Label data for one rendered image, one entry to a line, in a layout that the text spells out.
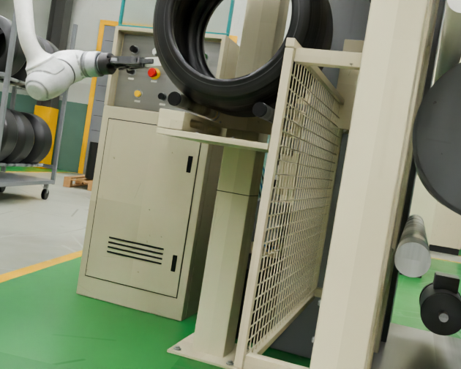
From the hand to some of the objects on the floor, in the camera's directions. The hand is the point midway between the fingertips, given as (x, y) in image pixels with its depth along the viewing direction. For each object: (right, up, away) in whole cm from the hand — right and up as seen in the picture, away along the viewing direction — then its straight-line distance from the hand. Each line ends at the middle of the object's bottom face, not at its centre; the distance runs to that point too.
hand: (154, 61), depth 189 cm
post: (+18, -106, +27) cm, 111 cm away
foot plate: (+19, -106, +27) cm, 110 cm away
